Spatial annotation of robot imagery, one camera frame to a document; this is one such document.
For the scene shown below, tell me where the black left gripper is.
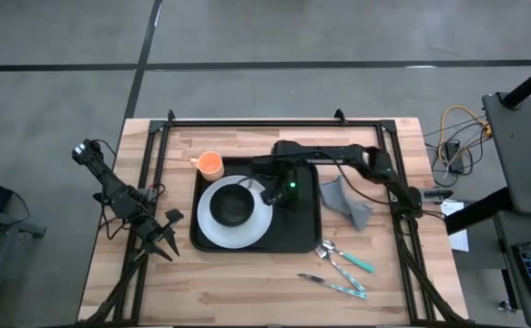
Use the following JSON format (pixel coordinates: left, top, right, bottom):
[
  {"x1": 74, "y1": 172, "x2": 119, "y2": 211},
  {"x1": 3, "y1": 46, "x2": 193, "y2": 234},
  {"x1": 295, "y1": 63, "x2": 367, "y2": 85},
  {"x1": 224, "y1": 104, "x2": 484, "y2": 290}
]
[{"x1": 129, "y1": 208, "x2": 186, "y2": 263}]

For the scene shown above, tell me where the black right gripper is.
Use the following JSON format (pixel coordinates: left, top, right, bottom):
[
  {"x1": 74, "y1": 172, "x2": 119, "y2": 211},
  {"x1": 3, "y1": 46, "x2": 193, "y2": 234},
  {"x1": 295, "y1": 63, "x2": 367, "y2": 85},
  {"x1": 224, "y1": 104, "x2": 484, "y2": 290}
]
[{"x1": 250, "y1": 154, "x2": 301, "y2": 207}]

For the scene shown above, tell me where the black bowl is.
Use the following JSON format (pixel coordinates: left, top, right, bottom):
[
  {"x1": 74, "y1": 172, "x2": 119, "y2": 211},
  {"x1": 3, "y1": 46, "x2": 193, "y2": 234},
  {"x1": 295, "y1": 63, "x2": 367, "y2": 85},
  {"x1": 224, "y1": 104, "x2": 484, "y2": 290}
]
[{"x1": 209, "y1": 183, "x2": 256, "y2": 228}]

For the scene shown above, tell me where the white round plate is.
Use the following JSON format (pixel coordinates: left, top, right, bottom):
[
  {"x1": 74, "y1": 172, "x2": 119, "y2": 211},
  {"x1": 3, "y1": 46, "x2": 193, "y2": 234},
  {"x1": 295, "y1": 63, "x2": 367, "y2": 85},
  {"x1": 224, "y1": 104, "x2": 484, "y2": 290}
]
[{"x1": 196, "y1": 174, "x2": 275, "y2": 251}]

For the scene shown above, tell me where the grey cloth napkin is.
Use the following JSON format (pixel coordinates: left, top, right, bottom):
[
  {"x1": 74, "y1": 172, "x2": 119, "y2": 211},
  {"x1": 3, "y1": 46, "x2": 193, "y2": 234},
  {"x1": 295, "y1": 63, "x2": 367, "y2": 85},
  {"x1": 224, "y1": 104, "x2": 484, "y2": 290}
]
[{"x1": 318, "y1": 174, "x2": 374, "y2": 231}]

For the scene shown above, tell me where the knife with patterned handle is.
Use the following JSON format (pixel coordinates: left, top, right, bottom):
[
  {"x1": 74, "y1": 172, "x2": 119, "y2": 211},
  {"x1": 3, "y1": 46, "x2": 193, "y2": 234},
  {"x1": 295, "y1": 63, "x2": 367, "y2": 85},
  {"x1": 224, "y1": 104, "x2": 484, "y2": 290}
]
[{"x1": 295, "y1": 272, "x2": 369, "y2": 301}]

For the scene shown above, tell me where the black serving tray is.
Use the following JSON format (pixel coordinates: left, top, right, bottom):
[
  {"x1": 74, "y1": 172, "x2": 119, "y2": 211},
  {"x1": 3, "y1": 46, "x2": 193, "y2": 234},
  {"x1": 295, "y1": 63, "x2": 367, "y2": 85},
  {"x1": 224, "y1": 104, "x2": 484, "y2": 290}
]
[{"x1": 189, "y1": 156, "x2": 323, "y2": 255}]

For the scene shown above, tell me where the orange mug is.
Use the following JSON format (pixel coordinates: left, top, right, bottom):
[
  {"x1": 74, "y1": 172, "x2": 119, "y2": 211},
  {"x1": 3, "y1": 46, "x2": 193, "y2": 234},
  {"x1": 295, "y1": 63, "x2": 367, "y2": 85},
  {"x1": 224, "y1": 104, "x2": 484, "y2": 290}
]
[{"x1": 189, "y1": 150, "x2": 226, "y2": 183}]

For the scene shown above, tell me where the metal spoon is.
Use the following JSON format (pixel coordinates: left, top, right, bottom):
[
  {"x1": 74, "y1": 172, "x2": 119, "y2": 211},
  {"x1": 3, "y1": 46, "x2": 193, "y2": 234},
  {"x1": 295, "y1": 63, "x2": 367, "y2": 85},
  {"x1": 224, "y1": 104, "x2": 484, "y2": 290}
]
[{"x1": 314, "y1": 245, "x2": 369, "y2": 298}]

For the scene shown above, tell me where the grey metal stand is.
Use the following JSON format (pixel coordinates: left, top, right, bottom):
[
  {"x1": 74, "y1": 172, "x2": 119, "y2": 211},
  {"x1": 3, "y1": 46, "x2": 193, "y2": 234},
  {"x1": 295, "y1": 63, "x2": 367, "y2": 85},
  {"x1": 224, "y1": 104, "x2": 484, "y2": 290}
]
[{"x1": 0, "y1": 202, "x2": 47, "y2": 328}]

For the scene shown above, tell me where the black power adapter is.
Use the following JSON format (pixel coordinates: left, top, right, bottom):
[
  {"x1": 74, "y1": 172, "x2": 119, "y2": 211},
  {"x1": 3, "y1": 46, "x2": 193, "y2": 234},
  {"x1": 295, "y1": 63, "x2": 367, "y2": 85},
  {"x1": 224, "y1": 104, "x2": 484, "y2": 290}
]
[{"x1": 444, "y1": 139, "x2": 465, "y2": 175}]

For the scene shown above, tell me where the white paper sheet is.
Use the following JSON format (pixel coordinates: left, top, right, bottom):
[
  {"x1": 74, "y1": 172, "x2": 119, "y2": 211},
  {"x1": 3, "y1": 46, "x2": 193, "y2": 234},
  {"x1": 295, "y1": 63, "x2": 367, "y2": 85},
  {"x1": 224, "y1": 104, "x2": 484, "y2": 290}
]
[{"x1": 439, "y1": 199, "x2": 471, "y2": 253}]

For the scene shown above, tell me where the black cart leg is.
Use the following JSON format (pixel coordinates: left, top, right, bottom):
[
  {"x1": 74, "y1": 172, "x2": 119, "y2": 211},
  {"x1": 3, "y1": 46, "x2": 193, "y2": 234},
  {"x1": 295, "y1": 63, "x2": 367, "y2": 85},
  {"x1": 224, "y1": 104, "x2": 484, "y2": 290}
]
[{"x1": 444, "y1": 185, "x2": 516, "y2": 236}]

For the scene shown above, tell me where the dark grey cart table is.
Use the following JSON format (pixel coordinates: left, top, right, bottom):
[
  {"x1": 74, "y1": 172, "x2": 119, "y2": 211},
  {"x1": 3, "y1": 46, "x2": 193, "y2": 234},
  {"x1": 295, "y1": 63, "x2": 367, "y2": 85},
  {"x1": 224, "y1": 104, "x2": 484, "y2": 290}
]
[{"x1": 482, "y1": 90, "x2": 531, "y2": 215}]

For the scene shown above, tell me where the black slanted pole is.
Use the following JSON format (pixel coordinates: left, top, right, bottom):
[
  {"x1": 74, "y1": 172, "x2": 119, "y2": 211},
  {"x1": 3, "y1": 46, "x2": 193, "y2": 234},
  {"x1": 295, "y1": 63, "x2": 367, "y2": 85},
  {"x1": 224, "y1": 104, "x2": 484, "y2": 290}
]
[{"x1": 501, "y1": 56, "x2": 531, "y2": 109}]

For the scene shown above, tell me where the black aluminium table frame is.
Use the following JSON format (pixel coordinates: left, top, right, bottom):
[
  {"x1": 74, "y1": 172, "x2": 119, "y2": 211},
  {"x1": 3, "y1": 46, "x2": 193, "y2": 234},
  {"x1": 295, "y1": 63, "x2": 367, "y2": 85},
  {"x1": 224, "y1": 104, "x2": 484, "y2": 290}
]
[{"x1": 77, "y1": 108, "x2": 472, "y2": 327}]

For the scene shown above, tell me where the spoon with teal handle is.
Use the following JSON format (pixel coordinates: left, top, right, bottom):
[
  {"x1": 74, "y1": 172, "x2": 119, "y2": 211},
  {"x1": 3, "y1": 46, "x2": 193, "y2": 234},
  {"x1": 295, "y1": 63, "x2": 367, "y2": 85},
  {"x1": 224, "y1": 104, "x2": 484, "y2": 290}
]
[{"x1": 321, "y1": 238, "x2": 377, "y2": 275}]

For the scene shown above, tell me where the yellow floor cable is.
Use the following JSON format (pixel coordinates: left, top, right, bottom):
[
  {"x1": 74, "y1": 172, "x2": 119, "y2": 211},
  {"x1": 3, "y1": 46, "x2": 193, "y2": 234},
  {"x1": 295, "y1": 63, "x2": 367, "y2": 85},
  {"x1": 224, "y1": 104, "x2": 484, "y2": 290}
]
[{"x1": 436, "y1": 104, "x2": 493, "y2": 166}]

